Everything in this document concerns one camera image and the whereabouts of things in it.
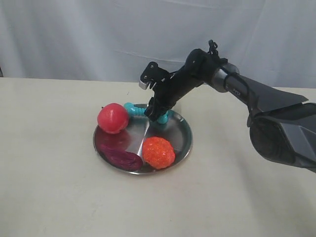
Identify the round metal plate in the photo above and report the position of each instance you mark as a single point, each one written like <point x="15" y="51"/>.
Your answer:
<point x="177" y="131"/>

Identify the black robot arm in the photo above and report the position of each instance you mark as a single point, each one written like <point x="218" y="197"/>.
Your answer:
<point x="282" y="125"/>

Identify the orange textured ball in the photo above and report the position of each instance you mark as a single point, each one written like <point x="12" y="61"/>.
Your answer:
<point x="158" y="152"/>

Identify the red ball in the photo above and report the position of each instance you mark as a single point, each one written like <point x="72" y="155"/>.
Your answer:
<point x="113" y="118"/>

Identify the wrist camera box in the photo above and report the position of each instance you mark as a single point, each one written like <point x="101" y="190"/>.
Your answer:
<point x="152" y="75"/>

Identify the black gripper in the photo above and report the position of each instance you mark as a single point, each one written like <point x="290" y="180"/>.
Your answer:
<point x="168" y="92"/>

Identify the teal toy bone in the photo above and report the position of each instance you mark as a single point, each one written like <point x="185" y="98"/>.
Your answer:
<point x="134" y="111"/>

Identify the white backdrop cloth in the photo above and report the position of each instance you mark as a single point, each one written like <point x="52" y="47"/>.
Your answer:
<point x="271" y="41"/>

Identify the purple sweet potato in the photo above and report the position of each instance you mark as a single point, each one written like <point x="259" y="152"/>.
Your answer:
<point x="122" y="159"/>

